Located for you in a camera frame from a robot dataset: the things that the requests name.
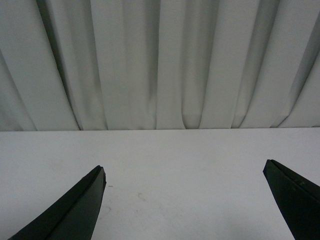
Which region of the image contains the white pleated curtain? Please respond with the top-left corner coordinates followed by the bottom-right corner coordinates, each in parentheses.
top-left (0, 0), bottom-right (320, 131)

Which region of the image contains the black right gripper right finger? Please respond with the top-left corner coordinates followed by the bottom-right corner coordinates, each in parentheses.
top-left (263, 159), bottom-right (320, 240)

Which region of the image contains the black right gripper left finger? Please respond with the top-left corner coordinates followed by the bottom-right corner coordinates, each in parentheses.
top-left (10, 165), bottom-right (106, 240)

